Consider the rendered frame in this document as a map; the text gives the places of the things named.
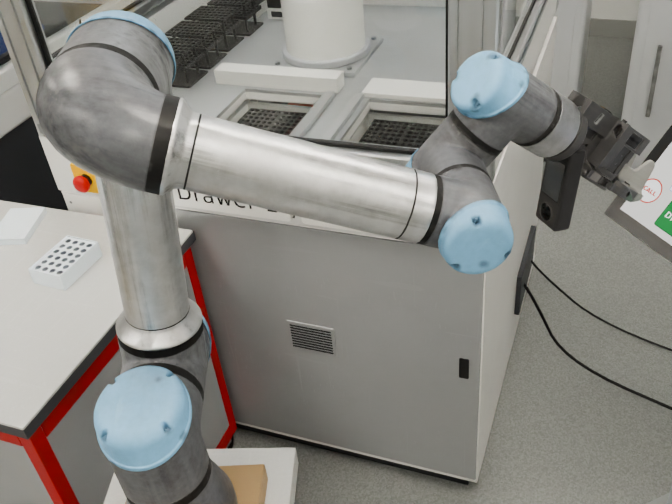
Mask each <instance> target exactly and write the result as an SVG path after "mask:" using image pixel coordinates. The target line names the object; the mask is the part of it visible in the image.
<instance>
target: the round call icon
mask: <svg viewBox="0 0 672 504"><path fill-rule="evenodd" d="M668 186H669V185H667V184H666V183H664V182H663V181H661V180H659V179H658V178H656V177H655V176H653V175H652V174H651V175H650V177H649V179H648V180H647V182H646V184H645V186H644V187H643V189H642V195H643V197H642V199H641V200H639V201H640V202H641V203H643V204H644V205H646V206H647V207H649V208H650V209H651V208H652V207H653V205H654V204H655V203H656V202H657V200H658V199H659V198H660V196H661V195H662V194H663V193H664V191H665V190H666V189H667V188H668Z"/></svg>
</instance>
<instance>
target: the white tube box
mask: <svg viewBox="0 0 672 504"><path fill-rule="evenodd" d="M102 256H103V255H102V252H101V249H100V246H99V244H98V242H97V241H93V240H88V239H83V238H79V237H74V236H69V235H67V236H65V237H64V238H63V239H62V240H61V241H60V242H59V243H57V244H56V245H55V246H54V247H53V248H52V249H51V250H49V251H48V252H47V253H46V254H45V255H44V256H42V257H41V258H40V259H39V260H38V261H37V262H36V263H34V264H33V265H32V266H31V267H30V268H29V269H28V270H29V273H30V275H31V277H32V280H33V282H34V283H35V284H39V285H43V286H47V287H51V288H56V289H60V290H64V291H66V290H67V289H68V288H69V287H70V286H71V285H72V284H73V283H74V282H75V281H76V280H77V279H78V278H79V277H81V276H82V275H83V274H84V273H85V272H86V271H87V270H88V269H89V268H90V267H91V266H92V265H93V264H94V263H95V262H96V261H97V260H98V259H100V258H101V257H102Z"/></svg>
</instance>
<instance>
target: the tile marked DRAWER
mask: <svg viewBox="0 0 672 504"><path fill-rule="evenodd" d="M653 225H655V226H656V227H658V228H659V229H661V230H662V231H663V232H665V233H666V234H668V235H669V236H671V237H672V200H671V201H670V203H669V204H668V205H667V206H666V208H665V209H664V210H663V211H662V213H661V214H660V215H659V216H658V218H657V219H656V220H655V222H654V223H653Z"/></svg>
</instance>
